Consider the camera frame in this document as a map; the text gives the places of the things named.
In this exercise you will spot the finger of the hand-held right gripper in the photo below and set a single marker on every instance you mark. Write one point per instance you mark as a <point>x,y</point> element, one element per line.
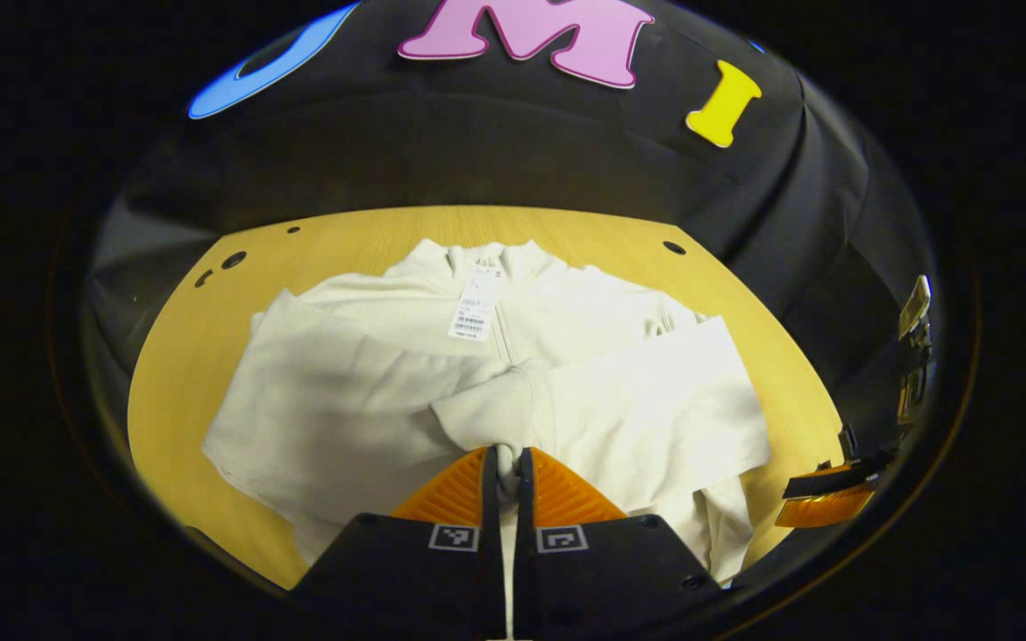
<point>825,507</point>

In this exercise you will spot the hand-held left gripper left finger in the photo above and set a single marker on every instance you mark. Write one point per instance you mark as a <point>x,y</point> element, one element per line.
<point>490,499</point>

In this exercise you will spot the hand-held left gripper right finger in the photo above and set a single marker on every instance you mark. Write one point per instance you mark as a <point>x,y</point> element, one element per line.
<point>524,499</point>

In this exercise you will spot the cream zip-up sweater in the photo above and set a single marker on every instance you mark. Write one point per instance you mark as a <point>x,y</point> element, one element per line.
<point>344,409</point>

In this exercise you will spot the white paper hang tag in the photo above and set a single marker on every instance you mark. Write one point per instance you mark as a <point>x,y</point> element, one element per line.
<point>475,312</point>

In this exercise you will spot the black backdrop cloth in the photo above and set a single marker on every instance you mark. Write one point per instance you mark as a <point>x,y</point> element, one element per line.
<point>477,151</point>

